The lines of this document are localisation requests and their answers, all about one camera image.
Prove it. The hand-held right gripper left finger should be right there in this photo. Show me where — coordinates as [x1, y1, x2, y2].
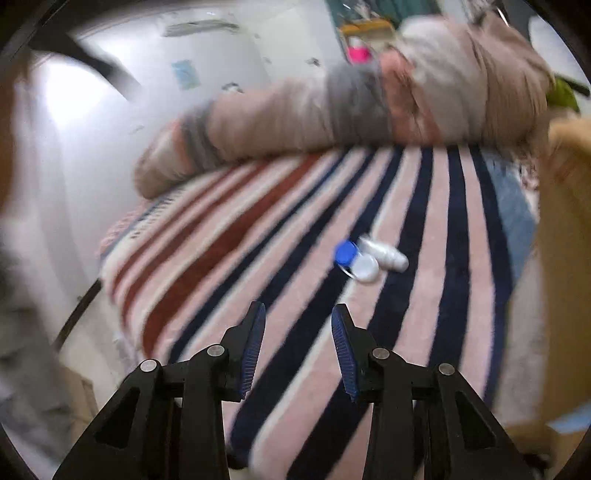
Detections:
[52, 301, 267, 480]

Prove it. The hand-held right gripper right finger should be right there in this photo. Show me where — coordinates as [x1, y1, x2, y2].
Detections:
[331, 303, 542, 480]

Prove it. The blue and white lens case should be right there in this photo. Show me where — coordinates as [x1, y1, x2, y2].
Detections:
[334, 240, 380, 283]

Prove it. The small white bottle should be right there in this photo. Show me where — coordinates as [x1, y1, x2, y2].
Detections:
[358, 235, 410, 273]

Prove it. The striped blanket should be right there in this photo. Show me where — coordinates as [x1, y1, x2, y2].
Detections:
[96, 145, 539, 480]

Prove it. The cardboard box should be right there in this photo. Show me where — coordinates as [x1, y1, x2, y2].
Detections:
[508, 117, 591, 462]

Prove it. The white wardrobe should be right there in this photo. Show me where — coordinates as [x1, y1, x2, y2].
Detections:
[28, 9, 278, 352]

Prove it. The beige and grey quilt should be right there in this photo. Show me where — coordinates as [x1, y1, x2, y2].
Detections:
[134, 16, 555, 199]

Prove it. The green object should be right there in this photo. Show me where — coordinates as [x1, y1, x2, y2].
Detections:
[547, 76, 581, 114]

